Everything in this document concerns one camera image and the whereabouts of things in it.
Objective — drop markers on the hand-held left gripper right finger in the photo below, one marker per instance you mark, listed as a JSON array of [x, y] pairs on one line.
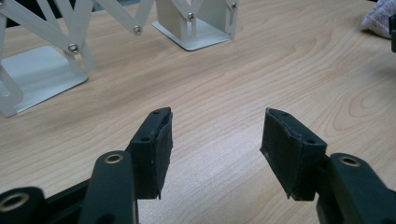
[[292, 155]]

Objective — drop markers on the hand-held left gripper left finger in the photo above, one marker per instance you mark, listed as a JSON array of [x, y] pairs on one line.
[[149, 155]]

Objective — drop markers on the purple striped towel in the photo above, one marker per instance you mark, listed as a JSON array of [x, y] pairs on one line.
[[378, 17]]

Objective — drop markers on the white expandable metal bookend rack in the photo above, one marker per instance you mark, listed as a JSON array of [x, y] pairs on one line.
[[37, 74]]

